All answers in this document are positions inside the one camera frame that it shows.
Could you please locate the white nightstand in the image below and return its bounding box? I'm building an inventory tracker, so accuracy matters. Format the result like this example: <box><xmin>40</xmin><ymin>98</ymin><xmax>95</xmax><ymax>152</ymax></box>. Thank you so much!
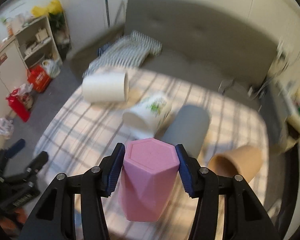
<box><xmin>273</xmin><ymin>81</ymin><xmax>300</xmax><ymax>151</ymax></box>

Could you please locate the white cylindrical cup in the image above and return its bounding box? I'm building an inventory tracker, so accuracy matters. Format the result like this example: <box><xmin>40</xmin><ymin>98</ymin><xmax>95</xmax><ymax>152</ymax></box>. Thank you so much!
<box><xmin>82</xmin><ymin>72</ymin><xmax>129</xmax><ymax>103</ymax></box>

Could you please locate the plaid tablecloth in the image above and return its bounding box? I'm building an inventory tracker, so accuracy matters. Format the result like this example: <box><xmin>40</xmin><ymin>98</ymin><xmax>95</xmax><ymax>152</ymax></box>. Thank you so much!
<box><xmin>33</xmin><ymin>65</ymin><xmax>269</xmax><ymax>240</ymax></box>

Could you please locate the white cup green print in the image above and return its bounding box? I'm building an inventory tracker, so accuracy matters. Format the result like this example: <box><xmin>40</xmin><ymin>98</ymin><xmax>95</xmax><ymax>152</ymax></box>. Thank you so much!
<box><xmin>122</xmin><ymin>93</ymin><xmax>172</xmax><ymax>139</ymax></box>

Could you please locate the checkered blue white cloth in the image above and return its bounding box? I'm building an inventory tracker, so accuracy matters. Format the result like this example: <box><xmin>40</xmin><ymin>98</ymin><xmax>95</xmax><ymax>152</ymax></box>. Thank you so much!
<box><xmin>83</xmin><ymin>30</ymin><xmax>162</xmax><ymax>77</ymax></box>

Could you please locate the grey sofa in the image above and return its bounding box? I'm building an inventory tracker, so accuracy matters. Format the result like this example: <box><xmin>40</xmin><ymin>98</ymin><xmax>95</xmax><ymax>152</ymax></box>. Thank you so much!
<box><xmin>69</xmin><ymin>0</ymin><xmax>277</xmax><ymax>109</ymax></box>

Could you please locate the white shelf unit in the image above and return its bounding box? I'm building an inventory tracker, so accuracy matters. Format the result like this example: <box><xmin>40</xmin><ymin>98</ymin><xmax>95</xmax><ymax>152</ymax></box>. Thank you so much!
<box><xmin>0</xmin><ymin>16</ymin><xmax>62</xmax><ymax>117</ymax></box>

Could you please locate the grey cylindrical cup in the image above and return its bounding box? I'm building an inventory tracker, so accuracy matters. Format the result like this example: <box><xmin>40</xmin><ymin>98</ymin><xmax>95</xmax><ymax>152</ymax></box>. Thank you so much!
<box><xmin>160</xmin><ymin>105</ymin><xmax>210</xmax><ymax>158</ymax></box>

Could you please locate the white door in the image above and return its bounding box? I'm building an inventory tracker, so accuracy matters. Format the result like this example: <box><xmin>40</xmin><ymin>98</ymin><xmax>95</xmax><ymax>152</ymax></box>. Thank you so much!
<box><xmin>61</xmin><ymin>0</ymin><xmax>107</xmax><ymax>53</ymax></box>

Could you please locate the brown paper cup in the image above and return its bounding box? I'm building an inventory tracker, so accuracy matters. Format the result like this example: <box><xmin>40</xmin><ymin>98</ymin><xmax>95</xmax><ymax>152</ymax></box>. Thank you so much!
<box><xmin>207</xmin><ymin>145</ymin><xmax>263</xmax><ymax>183</ymax></box>

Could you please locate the yellow plastic bag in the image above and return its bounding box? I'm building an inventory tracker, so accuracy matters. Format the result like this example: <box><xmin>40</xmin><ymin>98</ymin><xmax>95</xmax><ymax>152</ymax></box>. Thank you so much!
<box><xmin>31</xmin><ymin>0</ymin><xmax>63</xmax><ymax>17</ymax></box>

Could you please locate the pink faceted cup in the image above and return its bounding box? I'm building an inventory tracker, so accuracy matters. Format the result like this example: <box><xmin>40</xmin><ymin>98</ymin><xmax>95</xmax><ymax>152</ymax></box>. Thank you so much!
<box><xmin>119</xmin><ymin>138</ymin><xmax>180</xmax><ymax>222</ymax></box>

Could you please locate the red shopping bag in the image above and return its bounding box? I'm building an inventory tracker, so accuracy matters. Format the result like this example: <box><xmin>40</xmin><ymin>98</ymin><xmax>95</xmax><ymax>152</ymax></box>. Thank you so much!
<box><xmin>27</xmin><ymin>64</ymin><xmax>52</xmax><ymax>93</ymax></box>

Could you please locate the white plastic bag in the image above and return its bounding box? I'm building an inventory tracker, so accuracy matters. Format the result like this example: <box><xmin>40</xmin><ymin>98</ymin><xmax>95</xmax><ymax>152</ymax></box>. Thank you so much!
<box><xmin>42</xmin><ymin>59</ymin><xmax>61</xmax><ymax>79</ymax></box>

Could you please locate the green handled broom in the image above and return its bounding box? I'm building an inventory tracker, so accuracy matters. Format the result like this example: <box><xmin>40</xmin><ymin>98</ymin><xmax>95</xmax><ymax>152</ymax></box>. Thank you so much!
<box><xmin>104</xmin><ymin>0</ymin><xmax>111</xmax><ymax>28</ymax></box>

